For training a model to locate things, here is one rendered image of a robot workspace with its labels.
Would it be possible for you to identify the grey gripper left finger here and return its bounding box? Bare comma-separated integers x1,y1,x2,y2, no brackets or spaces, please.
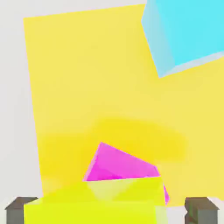
4,196,39,224

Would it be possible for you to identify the large yellow box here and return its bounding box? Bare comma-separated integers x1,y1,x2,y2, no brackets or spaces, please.
23,3,224,207

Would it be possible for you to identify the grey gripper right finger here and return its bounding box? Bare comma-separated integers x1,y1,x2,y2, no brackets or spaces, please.
185,196,221,224

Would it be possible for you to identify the large cyan box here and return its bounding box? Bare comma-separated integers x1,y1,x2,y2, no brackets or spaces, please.
141,0,224,79

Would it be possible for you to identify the small magenta cube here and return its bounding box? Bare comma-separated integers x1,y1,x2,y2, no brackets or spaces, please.
82,141,170,206

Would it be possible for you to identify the small lime yellow cube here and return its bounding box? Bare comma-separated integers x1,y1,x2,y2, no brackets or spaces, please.
23,176,168,224

